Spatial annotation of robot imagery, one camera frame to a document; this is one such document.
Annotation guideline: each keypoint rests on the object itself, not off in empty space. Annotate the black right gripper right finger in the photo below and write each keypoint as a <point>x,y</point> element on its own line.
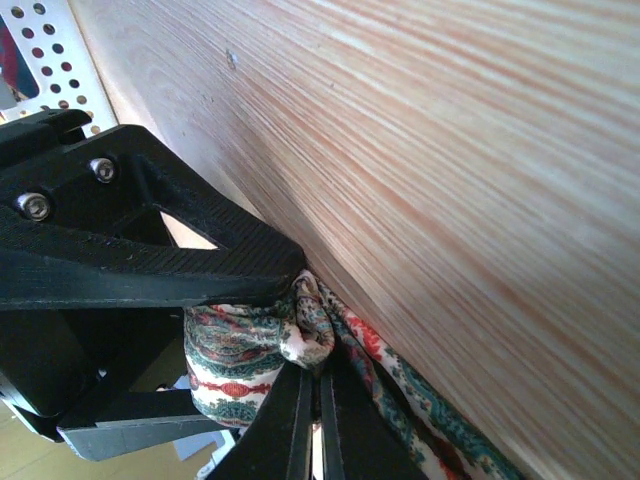
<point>356,442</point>

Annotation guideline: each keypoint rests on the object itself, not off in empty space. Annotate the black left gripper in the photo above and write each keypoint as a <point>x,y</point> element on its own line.
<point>82,236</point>

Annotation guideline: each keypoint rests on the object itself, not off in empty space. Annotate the paisley patterned necktie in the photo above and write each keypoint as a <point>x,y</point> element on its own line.
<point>234,354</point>

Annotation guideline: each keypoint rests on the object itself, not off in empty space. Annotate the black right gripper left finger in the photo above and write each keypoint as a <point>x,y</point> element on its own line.
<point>278,444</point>

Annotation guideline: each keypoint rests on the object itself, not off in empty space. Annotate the white perforated plastic basket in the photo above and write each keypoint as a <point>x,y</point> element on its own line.
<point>50,40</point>

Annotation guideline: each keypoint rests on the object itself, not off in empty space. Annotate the red navy striped tie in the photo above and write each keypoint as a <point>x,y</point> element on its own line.
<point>14,69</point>

